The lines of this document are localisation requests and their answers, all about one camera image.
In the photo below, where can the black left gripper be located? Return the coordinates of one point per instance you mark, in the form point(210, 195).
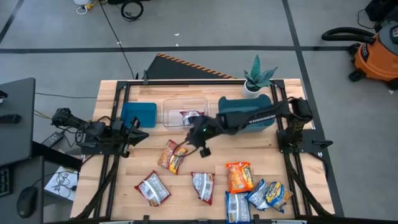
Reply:
point(119, 133)

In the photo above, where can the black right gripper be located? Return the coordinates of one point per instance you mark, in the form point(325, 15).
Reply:
point(202, 130)

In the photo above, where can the red Maruchan noodle pack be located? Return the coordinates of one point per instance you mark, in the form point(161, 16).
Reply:
point(203, 186)
point(190, 118)
point(169, 158)
point(152, 189)

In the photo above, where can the orange Maruchan noodle pack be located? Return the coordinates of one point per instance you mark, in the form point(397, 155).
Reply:
point(239, 177)

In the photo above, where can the blue Maruchan noodle pack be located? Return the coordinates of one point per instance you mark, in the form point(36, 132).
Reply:
point(257, 196)
point(237, 208)
point(277, 194)

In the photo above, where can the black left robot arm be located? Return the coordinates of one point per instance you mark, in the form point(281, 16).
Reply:
point(65, 117)

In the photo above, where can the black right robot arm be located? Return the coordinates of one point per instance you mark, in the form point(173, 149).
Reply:
point(255, 118)

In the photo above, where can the blue plastic bin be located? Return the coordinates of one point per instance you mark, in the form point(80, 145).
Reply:
point(138, 114)

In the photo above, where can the clear plastic bin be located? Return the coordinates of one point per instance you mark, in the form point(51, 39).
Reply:
point(174, 109)

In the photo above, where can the black mat with hazard stripe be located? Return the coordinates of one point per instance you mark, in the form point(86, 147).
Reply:
point(174, 70)

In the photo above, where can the green plant in white pot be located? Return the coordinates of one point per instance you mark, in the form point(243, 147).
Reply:
point(256, 77)

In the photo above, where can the black power adapter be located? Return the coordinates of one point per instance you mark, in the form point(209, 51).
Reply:
point(53, 139)

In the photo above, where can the white printed box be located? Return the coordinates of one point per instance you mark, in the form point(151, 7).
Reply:
point(59, 183)

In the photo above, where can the dark grey side desk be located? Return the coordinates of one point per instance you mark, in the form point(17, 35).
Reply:
point(31, 174)

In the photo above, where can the black remote control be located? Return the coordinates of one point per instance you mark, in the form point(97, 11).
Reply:
point(11, 118)

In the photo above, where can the black computer mouse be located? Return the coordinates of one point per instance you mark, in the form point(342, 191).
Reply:
point(26, 202)

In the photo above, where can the black keyboard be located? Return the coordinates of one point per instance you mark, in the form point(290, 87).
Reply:
point(5, 182)

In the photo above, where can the yellow extension plug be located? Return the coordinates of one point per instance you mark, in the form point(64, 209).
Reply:
point(91, 4)

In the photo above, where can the white round base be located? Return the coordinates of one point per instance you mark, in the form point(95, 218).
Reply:
point(81, 2)

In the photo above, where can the orange shop vacuum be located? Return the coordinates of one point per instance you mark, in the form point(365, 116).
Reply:
point(376, 59)

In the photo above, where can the black equipment case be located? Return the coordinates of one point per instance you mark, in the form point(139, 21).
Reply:
point(382, 9)

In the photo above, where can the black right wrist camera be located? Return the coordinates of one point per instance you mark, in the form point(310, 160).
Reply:
point(205, 152)

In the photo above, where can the black aluminium rig frame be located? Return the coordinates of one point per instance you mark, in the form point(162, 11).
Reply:
point(186, 82)

